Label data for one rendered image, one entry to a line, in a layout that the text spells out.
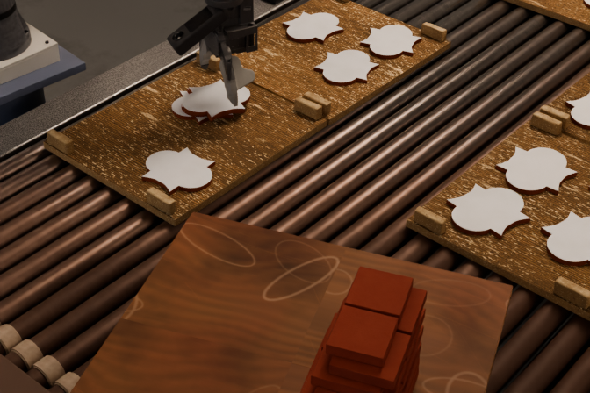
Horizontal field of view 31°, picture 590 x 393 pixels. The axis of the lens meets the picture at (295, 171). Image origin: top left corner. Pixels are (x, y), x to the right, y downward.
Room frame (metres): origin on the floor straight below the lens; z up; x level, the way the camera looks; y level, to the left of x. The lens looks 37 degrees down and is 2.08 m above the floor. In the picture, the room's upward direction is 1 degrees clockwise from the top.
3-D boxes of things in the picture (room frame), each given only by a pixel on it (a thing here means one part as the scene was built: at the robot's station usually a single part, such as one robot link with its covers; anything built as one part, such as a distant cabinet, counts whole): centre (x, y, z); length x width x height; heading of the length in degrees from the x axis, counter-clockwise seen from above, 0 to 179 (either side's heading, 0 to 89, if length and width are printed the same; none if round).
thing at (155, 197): (1.44, 0.23, 0.95); 0.06 x 0.02 x 0.03; 50
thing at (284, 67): (1.99, -0.07, 0.93); 0.41 x 0.35 x 0.02; 139
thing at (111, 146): (1.67, 0.20, 0.93); 0.41 x 0.35 x 0.02; 140
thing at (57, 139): (1.61, 0.43, 0.95); 0.06 x 0.02 x 0.03; 50
